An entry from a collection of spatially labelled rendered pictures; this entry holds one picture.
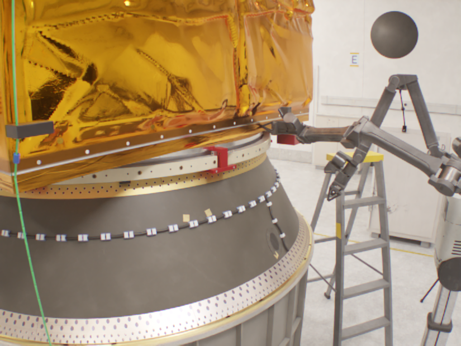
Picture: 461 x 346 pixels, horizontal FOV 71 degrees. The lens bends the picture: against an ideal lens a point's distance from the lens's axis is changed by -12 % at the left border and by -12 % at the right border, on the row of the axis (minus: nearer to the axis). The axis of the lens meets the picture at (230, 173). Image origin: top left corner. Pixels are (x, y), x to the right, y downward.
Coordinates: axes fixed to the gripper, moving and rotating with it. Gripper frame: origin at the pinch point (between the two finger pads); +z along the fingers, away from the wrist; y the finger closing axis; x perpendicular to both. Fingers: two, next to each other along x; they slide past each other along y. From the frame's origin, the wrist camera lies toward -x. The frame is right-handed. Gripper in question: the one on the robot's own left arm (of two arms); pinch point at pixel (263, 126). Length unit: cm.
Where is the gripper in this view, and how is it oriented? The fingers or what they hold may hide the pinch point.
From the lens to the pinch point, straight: 184.3
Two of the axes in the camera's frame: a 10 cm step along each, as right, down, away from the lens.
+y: -5.4, 2.1, -8.1
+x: 0.0, 9.7, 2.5
